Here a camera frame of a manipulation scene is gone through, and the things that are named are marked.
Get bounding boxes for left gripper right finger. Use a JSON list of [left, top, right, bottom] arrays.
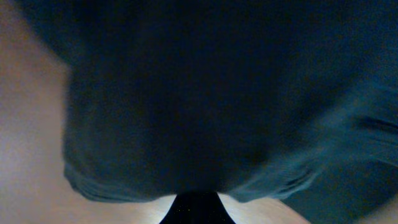
[[197, 192, 235, 224]]

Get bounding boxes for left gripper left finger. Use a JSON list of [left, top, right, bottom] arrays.
[[159, 193, 197, 224]]

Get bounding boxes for dark green t-shirt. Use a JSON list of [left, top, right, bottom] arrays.
[[19, 0, 397, 223]]

